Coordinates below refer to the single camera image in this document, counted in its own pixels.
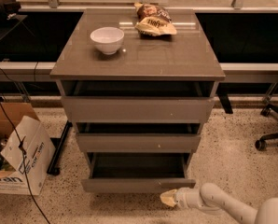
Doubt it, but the grey bottom drawer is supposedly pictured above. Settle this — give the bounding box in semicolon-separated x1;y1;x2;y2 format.
81;153;196;193

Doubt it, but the grey drawer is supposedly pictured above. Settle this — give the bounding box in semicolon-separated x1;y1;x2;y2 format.
81;153;196;193
76;123;201;153
57;80;217;123

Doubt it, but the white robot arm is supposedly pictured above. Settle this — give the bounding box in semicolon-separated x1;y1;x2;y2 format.
160;183;278;224

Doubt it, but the grey drawer cabinet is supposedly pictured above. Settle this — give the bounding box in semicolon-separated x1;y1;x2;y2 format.
49;8;226;173

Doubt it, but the grey middle drawer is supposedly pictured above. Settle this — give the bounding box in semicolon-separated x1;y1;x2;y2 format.
76;123;201;153

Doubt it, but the grey top drawer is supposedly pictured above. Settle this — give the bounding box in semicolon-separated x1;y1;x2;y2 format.
57;80;217;123

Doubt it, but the black office chair base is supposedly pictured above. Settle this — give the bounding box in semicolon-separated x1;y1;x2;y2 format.
255;103;278;152

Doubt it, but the black table leg right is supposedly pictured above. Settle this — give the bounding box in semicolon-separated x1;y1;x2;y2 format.
216;84;233;114

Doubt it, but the black table leg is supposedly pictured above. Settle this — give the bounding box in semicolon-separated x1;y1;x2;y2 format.
216;84;233;114
47;121;72;175

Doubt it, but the black table leg left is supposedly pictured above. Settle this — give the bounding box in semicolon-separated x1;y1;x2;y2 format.
47;121;72;175

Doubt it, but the open cardboard box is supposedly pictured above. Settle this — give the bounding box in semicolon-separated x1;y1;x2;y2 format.
0;103;55;195

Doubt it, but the white ceramic bowl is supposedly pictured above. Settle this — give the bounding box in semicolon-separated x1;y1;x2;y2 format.
90;27;124;55

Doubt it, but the brown chip bag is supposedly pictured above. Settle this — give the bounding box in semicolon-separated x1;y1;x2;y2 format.
134;3;177;36

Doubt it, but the black power cable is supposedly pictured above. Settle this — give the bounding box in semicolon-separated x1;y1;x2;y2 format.
0;61;53;224

